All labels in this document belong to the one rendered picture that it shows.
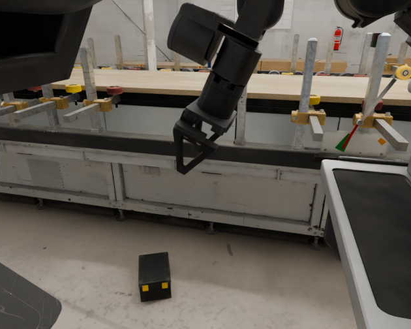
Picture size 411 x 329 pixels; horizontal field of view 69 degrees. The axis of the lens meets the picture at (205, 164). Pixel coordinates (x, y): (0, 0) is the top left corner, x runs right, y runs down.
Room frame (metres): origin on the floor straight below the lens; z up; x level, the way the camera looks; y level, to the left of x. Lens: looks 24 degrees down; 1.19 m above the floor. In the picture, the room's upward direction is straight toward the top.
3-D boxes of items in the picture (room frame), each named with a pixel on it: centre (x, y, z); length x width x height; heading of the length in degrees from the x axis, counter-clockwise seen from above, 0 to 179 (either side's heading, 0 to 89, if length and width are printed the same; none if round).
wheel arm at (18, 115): (1.50, 0.77, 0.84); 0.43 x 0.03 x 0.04; 167
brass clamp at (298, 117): (1.26, -0.44, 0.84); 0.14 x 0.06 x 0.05; 77
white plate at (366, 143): (1.19, -0.62, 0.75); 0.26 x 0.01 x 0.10; 77
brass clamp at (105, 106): (1.49, 0.54, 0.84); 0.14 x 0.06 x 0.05; 77
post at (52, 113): (1.55, 0.80, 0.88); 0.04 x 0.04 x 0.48; 77
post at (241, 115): (1.32, -0.16, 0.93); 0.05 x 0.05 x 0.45; 77
